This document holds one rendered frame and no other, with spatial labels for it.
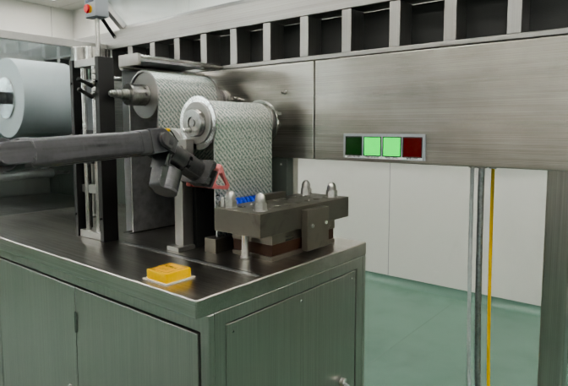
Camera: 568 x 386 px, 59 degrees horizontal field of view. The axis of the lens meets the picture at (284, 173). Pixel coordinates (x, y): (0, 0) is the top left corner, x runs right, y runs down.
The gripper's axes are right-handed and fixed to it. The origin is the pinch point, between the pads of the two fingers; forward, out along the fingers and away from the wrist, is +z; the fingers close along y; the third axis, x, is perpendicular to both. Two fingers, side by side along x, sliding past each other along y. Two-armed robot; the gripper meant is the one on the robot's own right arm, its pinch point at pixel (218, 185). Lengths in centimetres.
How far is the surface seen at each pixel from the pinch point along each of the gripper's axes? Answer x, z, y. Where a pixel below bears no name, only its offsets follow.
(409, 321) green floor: 5, 226, -35
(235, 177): 4.5, 4.7, 0.1
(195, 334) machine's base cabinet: -37.2, -11.1, 21.9
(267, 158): 15.5, 14.3, 0.1
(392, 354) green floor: -20, 183, -22
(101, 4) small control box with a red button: 50, -27, -58
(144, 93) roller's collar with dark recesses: 20.9, -15.6, -28.0
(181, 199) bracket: -6.5, -3.3, -8.5
